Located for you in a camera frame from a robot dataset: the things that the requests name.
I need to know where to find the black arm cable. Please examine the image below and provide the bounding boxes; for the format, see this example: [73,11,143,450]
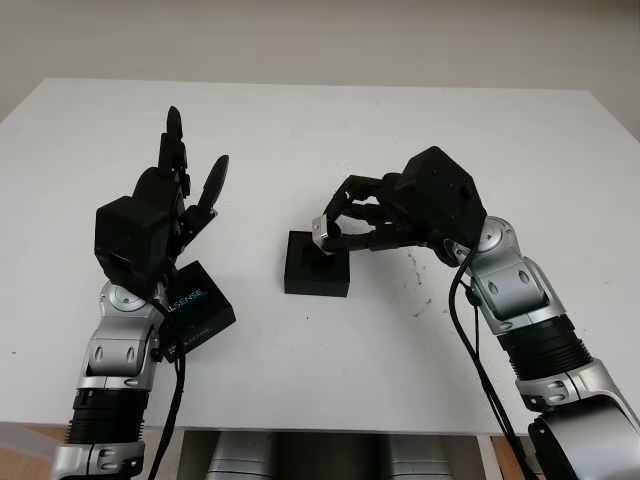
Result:
[149,299,189,480]
[448,249,531,480]

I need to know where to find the silver robot thigh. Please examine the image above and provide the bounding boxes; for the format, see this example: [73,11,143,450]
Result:
[207,433,274,480]
[384,433,479,480]

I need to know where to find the silver right robot thigh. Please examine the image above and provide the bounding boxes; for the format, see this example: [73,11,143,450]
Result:
[384,433,479,480]

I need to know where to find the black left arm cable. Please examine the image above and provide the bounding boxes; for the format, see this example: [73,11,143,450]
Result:
[149,299,189,480]

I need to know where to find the dark grey robot waist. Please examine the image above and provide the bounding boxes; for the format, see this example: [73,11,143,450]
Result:
[272,433,386,480]

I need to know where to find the small silver depth camera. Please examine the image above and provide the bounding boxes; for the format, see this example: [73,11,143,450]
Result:
[310,213,344,256]

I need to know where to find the silver left robot thigh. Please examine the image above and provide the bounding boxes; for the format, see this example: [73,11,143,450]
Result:
[207,433,274,480]

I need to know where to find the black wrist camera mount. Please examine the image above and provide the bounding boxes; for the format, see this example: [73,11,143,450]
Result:
[94,197,176,296]
[394,146,489,251]

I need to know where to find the black RealSense box lid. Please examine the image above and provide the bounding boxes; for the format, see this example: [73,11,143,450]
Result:
[162,259,237,359]

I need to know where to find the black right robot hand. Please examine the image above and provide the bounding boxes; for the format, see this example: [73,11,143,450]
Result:
[322,172,469,266]

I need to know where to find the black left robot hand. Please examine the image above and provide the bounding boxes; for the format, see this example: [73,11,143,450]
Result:
[132,105,231,291]

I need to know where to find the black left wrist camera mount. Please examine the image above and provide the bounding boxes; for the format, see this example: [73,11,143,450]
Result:
[94,197,176,296]

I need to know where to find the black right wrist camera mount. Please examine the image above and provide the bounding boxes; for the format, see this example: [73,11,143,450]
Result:
[394,146,489,251]

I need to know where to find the black foam-lined camera box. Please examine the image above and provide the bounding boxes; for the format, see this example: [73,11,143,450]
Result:
[283,229,350,297]

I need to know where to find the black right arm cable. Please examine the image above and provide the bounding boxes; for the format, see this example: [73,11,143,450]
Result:
[448,249,531,480]

